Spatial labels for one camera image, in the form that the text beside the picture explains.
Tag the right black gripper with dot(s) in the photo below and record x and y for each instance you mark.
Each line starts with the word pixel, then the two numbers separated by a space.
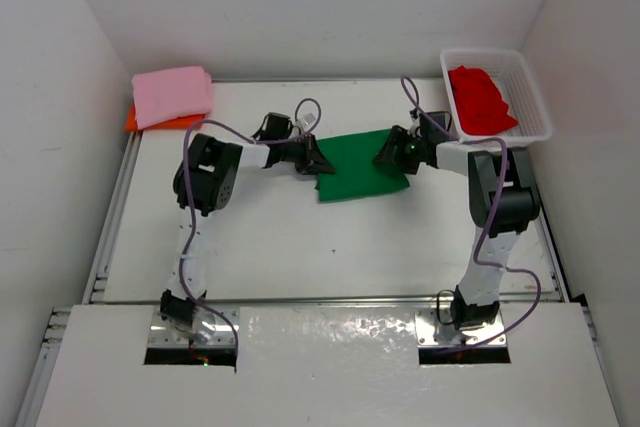
pixel 398 138

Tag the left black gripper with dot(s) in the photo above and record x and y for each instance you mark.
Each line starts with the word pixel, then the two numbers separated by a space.
pixel 312 162

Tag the green t shirt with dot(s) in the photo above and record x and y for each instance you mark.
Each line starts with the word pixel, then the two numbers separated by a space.
pixel 356 176

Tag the red t shirt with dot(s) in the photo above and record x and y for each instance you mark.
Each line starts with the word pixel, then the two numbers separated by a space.
pixel 479 103

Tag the orange t shirt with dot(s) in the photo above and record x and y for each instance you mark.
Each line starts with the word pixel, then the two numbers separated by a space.
pixel 180 123

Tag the pink t shirt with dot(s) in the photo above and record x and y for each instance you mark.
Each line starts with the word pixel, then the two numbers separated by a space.
pixel 165 95

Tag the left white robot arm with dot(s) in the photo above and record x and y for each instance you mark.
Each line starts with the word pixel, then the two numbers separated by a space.
pixel 212 155

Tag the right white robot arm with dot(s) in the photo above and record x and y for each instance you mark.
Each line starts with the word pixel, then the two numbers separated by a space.
pixel 503 200

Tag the white plastic laundry basket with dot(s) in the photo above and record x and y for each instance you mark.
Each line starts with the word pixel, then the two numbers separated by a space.
pixel 513 77

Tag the white front cover board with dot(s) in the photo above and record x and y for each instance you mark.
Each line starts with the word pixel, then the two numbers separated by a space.
pixel 302 366

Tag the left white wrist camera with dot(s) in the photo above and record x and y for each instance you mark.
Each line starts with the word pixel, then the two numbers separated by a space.
pixel 306 123

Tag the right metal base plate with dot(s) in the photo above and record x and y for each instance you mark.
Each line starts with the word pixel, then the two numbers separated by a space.
pixel 432 333

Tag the metal base plate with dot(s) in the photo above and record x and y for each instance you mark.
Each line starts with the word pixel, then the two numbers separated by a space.
pixel 207 331
pixel 432 333

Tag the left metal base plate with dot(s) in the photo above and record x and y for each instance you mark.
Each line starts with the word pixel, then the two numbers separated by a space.
pixel 207 331

